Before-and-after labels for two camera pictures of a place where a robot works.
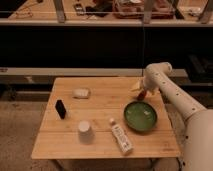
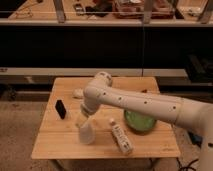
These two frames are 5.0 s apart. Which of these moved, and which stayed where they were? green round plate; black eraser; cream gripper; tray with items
Moved: cream gripper
Stayed: black eraser; tray with items; green round plate
